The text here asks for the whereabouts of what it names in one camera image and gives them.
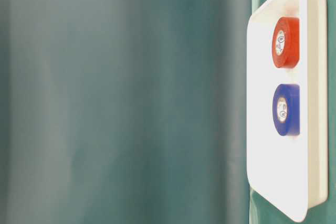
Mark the blue tape roll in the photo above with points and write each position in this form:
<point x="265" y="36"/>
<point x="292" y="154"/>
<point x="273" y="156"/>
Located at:
<point x="286" y="109"/>

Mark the white plastic case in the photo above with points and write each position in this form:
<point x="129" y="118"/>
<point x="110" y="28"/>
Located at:
<point x="291" y="172"/>

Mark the red tape roll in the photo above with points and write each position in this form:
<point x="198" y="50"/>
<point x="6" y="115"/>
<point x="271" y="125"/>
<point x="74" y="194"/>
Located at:
<point x="285" y="42"/>

